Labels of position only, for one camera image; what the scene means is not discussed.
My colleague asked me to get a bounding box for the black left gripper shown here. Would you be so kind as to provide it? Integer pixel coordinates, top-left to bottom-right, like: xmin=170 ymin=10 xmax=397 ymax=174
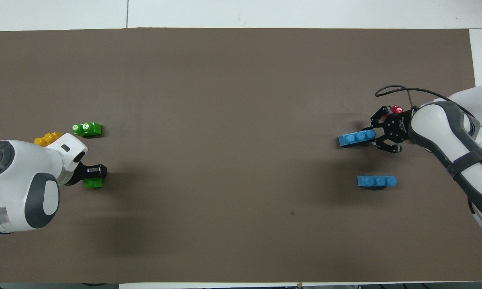
xmin=70 ymin=163 xmax=108 ymax=186

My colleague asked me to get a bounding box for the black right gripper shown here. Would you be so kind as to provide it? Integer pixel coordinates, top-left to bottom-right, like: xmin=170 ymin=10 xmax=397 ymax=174
xmin=370 ymin=106 xmax=413 ymax=154

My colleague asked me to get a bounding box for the blue three-stud brick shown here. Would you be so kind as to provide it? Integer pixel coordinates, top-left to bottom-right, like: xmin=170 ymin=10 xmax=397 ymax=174
xmin=357 ymin=175 xmax=397 ymax=188
xmin=338 ymin=129 xmax=376 ymax=148

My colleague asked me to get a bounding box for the yellow two-stud brick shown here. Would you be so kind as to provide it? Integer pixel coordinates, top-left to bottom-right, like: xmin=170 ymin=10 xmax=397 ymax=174
xmin=34 ymin=132 xmax=63 ymax=147

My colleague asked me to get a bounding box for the brown paper mat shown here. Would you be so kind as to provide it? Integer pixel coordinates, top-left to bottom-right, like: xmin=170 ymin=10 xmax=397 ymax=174
xmin=0 ymin=27 xmax=482 ymax=283

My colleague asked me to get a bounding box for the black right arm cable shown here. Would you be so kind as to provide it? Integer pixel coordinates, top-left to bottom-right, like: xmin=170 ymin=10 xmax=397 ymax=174
xmin=374 ymin=85 xmax=450 ymax=111

